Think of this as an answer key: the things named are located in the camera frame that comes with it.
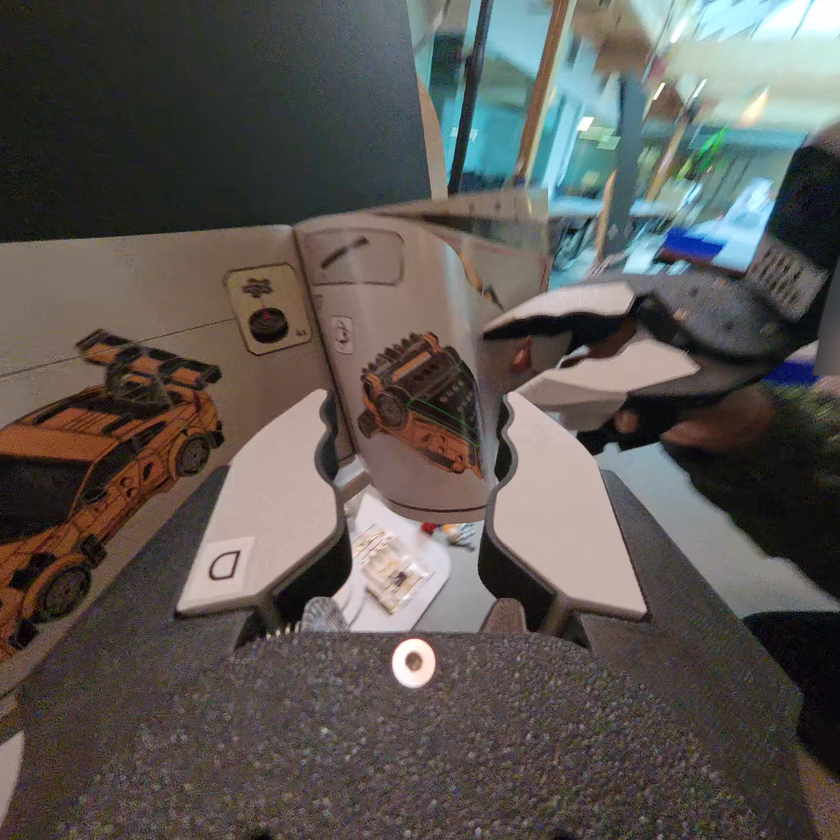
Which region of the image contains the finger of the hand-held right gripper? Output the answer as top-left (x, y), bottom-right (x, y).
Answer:
top-left (482, 281), bottom-right (641, 343)
top-left (518, 338), bottom-right (700, 434)

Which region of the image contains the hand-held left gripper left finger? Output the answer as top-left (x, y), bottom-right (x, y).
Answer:
top-left (176, 388), bottom-right (353, 634)

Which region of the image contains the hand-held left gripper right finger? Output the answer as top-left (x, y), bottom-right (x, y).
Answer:
top-left (478, 392), bottom-right (651, 634)

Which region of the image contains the lego sticker sheet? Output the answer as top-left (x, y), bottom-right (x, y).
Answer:
top-left (351, 525), bottom-right (435, 616)

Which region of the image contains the lego instruction booklet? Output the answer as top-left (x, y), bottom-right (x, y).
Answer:
top-left (0, 190), bottom-right (552, 697)

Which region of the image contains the pile of small lego parts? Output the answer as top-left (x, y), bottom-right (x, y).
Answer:
top-left (420, 520), bottom-right (479, 553)

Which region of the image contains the black pole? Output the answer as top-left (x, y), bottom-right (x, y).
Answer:
top-left (448, 0), bottom-right (494, 196)

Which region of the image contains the dark partition panel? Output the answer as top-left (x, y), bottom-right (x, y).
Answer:
top-left (0, 0), bottom-right (434, 244)

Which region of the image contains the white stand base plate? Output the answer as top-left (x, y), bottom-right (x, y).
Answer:
top-left (335, 459), bottom-right (455, 634)

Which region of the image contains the wooden post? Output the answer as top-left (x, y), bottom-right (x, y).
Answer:
top-left (517, 0), bottom-right (573, 186)

